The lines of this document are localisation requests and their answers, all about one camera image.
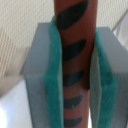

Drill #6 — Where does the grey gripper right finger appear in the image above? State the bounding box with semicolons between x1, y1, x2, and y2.
90;27;128;128

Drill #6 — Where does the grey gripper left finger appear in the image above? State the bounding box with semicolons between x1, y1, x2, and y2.
22;20;63;128

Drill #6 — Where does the brown toy sausage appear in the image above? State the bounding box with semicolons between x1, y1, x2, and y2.
54;0;98;128

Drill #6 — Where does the beige woven placemat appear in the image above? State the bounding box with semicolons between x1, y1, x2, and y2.
0;0;128;97

